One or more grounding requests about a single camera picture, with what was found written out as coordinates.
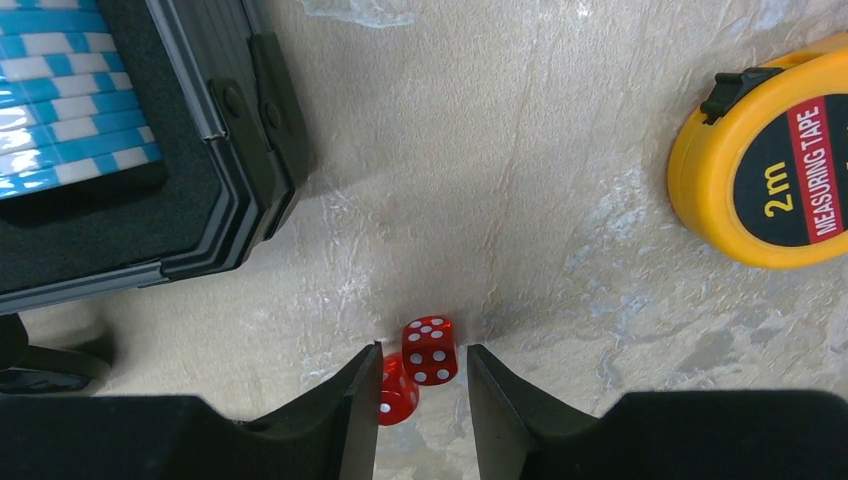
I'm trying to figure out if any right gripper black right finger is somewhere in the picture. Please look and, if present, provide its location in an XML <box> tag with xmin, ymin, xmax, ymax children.
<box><xmin>467</xmin><ymin>345</ymin><xmax>847</xmax><ymax>479</ymax></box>

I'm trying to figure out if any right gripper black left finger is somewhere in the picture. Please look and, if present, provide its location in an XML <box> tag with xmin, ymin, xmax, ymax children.
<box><xmin>1</xmin><ymin>343</ymin><xmax>383</xmax><ymax>479</ymax></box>

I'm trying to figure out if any red die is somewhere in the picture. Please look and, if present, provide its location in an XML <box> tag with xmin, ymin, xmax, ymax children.
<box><xmin>379</xmin><ymin>353</ymin><xmax>420</xmax><ymax>426</ymax></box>
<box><xmin>401</xmin><ymin>316</ymin><xmax>459</xmax><ymax>386</ymax></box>

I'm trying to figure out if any black poker set case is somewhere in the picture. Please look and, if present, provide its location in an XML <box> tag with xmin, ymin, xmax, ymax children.
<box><xmin>0</xmin><ymin>0</ymin><xmax>313</xmax><ymax>399</ymax></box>

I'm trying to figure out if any yellow measuring tape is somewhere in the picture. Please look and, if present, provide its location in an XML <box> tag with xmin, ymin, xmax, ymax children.
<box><xmin>667</xmin><ymin>32</ymin><xmax>847</xmax><ymax>269</ymax></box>

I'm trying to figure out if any light blue chip stack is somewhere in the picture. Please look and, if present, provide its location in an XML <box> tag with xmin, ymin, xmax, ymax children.
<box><xmin>1</xmin><ymin>1</ymin><xmax>167</xmax><ymax>200</ymax></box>

